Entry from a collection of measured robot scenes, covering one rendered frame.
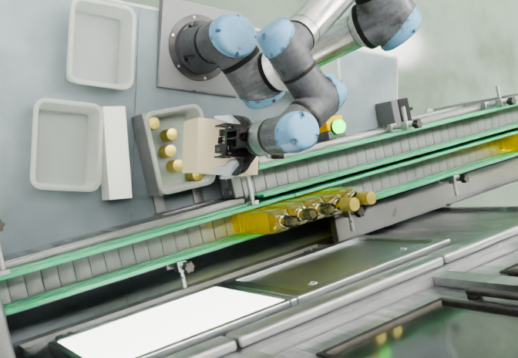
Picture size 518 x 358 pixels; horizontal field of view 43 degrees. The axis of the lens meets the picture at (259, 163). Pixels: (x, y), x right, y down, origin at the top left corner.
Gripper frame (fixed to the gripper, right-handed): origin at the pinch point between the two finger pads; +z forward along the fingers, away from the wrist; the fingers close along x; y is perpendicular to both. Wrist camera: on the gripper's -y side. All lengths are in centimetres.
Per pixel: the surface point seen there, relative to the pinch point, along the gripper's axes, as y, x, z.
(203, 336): 14.8, 38.9, -21.6
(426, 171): -88, -1, 23
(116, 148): 15.7, -1.0, 29.4
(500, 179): -126, -1, 23
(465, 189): -107, 4, 23
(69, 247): 28.6, 24.0, 22.3
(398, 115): -80, -20, 27
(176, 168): -1.0, 3.1, 29.1
